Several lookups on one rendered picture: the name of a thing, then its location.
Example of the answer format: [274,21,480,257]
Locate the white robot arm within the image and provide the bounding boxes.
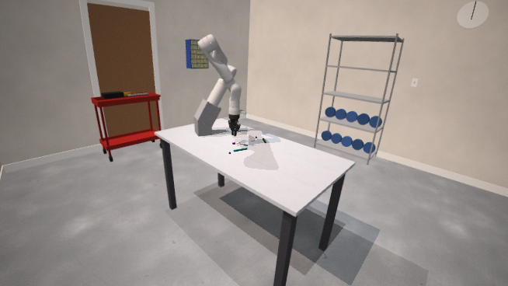
[198,34,246,115]

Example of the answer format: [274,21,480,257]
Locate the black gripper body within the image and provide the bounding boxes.
[229,114,240,127]

